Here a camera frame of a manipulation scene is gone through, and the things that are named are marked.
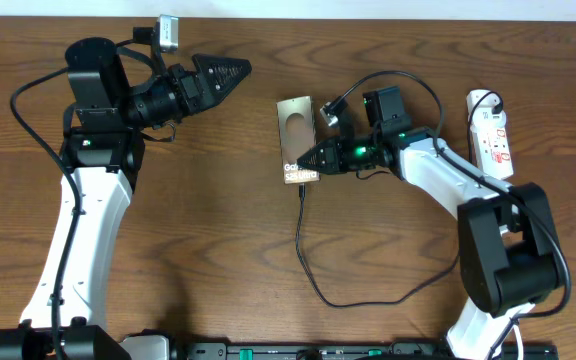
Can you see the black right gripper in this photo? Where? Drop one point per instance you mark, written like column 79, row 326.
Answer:
column 334, row 163

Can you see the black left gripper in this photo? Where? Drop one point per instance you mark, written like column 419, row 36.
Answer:
column 189, row 87

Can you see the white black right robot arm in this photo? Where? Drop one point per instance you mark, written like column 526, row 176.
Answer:
column 511, row 264

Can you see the white power strip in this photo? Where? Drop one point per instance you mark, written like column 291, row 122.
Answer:
column 488, row 147

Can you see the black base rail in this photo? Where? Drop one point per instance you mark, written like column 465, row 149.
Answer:
column 402, row 349

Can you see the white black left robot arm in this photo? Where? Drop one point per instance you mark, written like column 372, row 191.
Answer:
column 122, row 90

